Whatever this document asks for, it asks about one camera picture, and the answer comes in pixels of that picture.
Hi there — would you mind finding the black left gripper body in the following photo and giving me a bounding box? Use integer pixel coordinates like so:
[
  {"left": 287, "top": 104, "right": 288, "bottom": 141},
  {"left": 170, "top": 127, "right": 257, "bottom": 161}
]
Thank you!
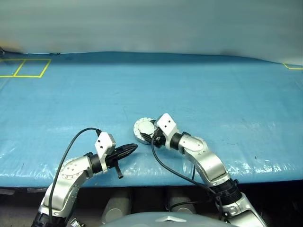
[{"left": 105, "top": 147, "right": 124, "bottom": 179}]

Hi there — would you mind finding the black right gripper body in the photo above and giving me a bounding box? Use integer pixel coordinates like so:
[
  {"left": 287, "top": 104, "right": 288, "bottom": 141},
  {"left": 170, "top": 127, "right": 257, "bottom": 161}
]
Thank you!
[{"left": 151, "top": 120, "right": 167, "bottom": 149}]

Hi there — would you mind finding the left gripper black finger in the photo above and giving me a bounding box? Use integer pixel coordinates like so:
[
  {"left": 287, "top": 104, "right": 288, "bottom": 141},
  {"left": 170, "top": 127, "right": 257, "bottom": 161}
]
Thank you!
[
  {"left": 115, "top": 149, "right": 137, "bottom": 160},
  {"left": 115, "top": 143, "right": 139, "bottom": 152}
]

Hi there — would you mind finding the silver motor housing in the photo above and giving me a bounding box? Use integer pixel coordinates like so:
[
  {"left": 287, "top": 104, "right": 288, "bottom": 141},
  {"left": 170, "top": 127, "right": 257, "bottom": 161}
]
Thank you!
[{"left": 133, "top": 117, "right": 158, "bottom": 145}]

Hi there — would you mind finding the blue plastic table cover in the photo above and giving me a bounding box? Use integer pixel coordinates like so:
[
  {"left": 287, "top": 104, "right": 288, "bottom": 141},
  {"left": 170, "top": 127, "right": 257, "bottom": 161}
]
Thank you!
[{"left": 0, "top": 51, "right": 303, "bottom": 189}]

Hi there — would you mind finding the grey rounded cylinder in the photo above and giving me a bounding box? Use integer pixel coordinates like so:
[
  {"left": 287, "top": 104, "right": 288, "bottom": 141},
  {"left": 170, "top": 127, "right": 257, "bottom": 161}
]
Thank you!
[
  {"left": 101, "top": 190, "right": 132, "bottom": 224},
  {"left": 165, "top": 190, "right": 197, "bottom": 215}
]

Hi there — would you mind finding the grey robot torso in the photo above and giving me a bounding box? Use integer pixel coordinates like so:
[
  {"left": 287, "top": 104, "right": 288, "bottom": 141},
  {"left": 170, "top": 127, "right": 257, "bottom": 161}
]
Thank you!
[{"left": 99, "top": 211, "right": 224, "bottom": 227}]

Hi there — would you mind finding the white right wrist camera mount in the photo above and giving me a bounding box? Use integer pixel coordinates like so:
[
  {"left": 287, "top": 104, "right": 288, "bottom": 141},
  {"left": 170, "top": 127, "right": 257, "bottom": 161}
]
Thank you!
[{"left": 156, "top": 113, "right": 182, "bottom": 150}]

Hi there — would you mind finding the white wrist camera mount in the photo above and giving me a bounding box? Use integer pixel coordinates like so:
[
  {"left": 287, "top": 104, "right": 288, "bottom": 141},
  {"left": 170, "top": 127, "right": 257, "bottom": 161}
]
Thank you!
[
  {"left": 156, "top": 113, "right": 182, "bottom": 150},
  {"left": 94, "top": 131, "right": 117, "bottom": 171}
]

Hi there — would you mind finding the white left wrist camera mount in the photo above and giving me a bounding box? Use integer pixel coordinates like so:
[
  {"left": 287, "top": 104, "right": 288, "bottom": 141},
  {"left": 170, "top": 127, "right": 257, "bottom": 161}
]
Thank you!
[{"left": 94, "top": 131, "right": 117, "bottom": 171}]

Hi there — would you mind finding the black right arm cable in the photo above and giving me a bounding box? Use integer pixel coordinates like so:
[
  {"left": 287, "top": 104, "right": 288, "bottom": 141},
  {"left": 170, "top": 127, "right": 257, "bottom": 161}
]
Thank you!
[{"left": 151, "top": 138, "right": 224, "bottom": 222}]

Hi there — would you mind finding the small metal bracket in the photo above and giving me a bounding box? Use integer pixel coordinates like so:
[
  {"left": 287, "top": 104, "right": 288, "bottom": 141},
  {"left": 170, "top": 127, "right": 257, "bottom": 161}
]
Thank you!
[{"left": 67, "top": 217, "right": 86, "bottom": 227}]

